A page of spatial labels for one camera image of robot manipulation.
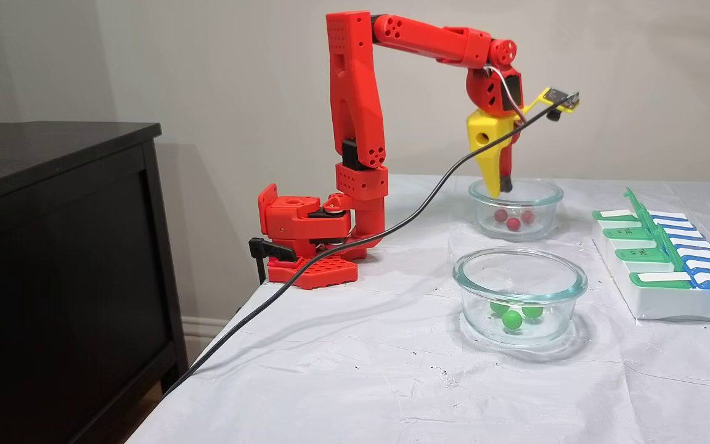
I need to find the clear glass bowl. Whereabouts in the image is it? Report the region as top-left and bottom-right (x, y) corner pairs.
(468, 178), (565, 241)
(452, 247), (589, 347)

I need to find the white weekly pill organizer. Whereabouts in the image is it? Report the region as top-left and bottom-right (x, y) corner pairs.
(592, 187), (710, 324)

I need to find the black table clamp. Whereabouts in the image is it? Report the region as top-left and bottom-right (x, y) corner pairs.
(248, 237), (298, 286)

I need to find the white tablecloth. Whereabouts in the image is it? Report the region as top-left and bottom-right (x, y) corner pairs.
(126, 175), (710, 444)

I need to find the white baseboard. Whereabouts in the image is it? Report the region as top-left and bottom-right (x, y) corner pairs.
(181, 316), (235, 364)

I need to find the black wooden cabinet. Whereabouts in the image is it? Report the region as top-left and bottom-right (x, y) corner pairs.
(0, 121), (189, 444)

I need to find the camera board on yellow mount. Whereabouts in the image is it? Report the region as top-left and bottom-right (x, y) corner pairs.
(520, 86), (580, 122)

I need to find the thick black cable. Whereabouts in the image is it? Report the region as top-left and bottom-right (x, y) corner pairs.
(163, 99), (571, 397)

